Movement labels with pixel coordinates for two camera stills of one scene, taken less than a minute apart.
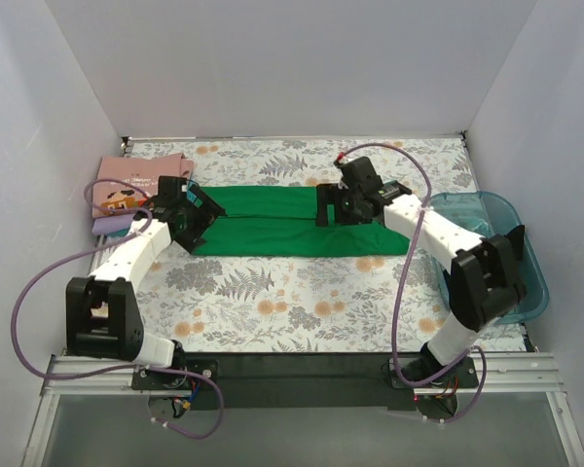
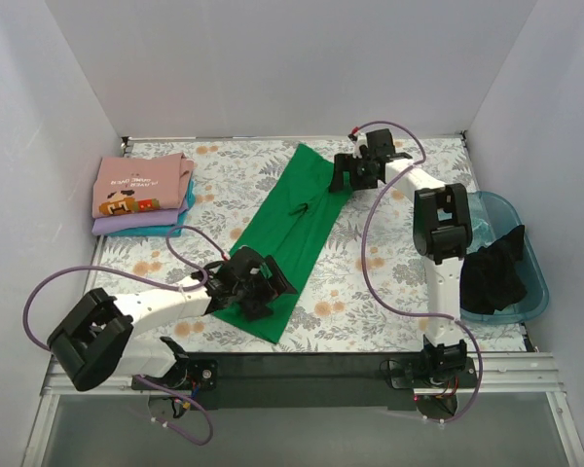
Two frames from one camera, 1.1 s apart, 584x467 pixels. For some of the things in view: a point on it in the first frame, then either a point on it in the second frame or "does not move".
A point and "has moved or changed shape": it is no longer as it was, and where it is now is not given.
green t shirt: (281, 220) has moved or changed shape
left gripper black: (200, 224) → (265, 284)
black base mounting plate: (245, 381) does not move
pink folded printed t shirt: (140, 170) does not move
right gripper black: (328, 205) → (347, 169)
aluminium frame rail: (496, 374) does not move
